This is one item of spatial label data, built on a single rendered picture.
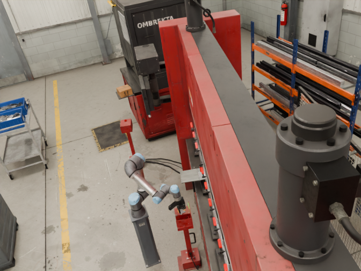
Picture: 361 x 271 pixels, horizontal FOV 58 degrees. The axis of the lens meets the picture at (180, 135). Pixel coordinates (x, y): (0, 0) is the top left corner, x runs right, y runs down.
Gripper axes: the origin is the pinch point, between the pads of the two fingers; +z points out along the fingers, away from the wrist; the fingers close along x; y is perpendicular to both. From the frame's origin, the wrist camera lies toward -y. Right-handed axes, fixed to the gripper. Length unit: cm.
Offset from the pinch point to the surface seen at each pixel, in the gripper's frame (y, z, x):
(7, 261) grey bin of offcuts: -215, 49, 42
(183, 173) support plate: 11.7, -15.2, 39.5
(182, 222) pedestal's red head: 0.2, 6.8, -5.0
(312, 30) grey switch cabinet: 342, 29, 443
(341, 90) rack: 204, -37, 83
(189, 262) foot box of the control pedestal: -7, 72, -3
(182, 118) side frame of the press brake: 26, -33, 119
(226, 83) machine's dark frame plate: 58, -141, -36
